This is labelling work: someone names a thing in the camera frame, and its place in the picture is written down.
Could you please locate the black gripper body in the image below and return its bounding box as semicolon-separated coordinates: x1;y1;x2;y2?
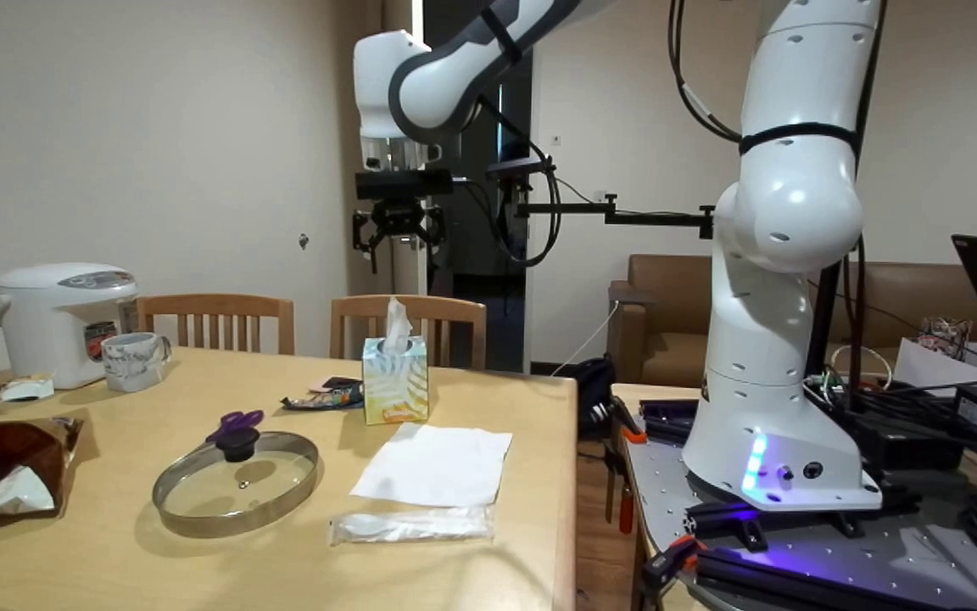
356;170;453;236

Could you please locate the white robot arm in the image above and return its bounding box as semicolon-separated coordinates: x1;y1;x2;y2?
354;0;882;511

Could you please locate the right wooden chair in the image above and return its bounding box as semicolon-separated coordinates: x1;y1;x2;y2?
329;293;487;371

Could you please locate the wooden chair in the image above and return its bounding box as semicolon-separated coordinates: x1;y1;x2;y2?
131;293;295;355
329;293;487;371

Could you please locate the left wooden chair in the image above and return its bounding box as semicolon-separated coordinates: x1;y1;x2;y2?
131;293;295;355

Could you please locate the white paper napkin on table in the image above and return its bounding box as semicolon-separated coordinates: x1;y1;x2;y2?
354;424;511;506

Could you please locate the crumpled clear plastic cup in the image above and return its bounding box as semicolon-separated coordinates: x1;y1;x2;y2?
103;333;172;394

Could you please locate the glass pot lid purple knob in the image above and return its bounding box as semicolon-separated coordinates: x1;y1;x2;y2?
151;409;321;536

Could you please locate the clear plastic packet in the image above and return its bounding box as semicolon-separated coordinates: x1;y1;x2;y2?
329;509;491;544

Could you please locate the white electric water boiler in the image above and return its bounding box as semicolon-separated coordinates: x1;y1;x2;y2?
0;262;137;389

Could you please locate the small white wrapper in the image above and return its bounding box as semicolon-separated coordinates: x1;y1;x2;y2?
0;381;54;402

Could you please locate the brown paper bag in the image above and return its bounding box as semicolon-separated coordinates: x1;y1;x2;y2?
0;416;85;511

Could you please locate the grey robot mounting table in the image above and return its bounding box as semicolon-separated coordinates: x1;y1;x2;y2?
661;457;977;611

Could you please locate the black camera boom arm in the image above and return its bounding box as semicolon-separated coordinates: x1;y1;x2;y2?
487;155;716;236

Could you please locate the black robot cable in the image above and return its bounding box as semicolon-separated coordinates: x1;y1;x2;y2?
476;96;568;271

